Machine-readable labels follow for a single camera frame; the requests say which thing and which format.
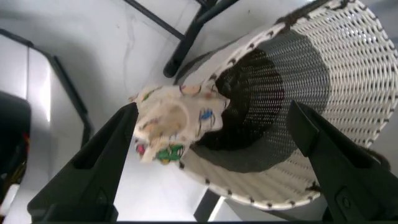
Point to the white laundry basket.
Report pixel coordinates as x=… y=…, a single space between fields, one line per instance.
x=357 y=62

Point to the black clothes rack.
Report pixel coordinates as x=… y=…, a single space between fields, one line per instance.
x=186 y=46

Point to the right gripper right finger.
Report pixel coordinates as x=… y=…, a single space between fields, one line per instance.
x=357 y=186

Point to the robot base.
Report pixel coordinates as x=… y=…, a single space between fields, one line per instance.
x=37 y=93

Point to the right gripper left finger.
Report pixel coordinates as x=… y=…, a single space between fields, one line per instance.
x=84 y=186

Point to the cream printed garment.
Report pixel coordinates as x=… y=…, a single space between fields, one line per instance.
x=174 y=118

